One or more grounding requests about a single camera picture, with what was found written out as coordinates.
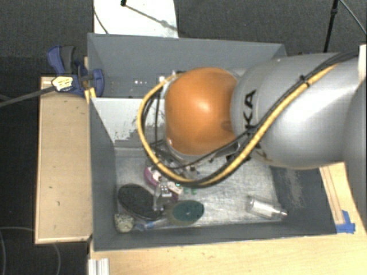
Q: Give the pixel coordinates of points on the black oval disc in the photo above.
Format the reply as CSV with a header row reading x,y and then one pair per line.
x,y
136,200

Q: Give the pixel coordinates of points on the dark green round disc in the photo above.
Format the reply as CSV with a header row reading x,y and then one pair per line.
x,y
186,211

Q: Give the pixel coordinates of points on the grey metal bin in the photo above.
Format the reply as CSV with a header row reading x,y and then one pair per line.
x,y
229,199

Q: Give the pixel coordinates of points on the pale wood board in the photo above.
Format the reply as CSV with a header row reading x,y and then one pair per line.
x,y
64,165

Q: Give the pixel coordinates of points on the blue pen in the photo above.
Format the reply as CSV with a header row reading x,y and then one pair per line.
x,y
149,225

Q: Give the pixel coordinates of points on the pale speckled stone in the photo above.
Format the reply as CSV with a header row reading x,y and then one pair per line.
x,y
124,223

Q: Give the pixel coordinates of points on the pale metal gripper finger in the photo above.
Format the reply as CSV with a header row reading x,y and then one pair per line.
x,y
165,191
156,200

